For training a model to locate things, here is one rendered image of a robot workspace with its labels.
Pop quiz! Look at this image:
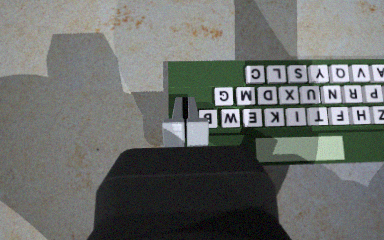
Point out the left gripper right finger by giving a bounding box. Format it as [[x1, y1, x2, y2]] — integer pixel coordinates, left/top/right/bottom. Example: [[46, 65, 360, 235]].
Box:
[[185, 97, 209, 147]]

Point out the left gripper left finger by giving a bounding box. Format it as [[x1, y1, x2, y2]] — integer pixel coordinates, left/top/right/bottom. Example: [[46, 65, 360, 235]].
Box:
[[162, 97, 186, 147]]

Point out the green keyboard base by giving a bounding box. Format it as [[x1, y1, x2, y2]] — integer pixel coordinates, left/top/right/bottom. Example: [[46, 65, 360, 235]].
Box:
[[168, 59, 384, 166]]

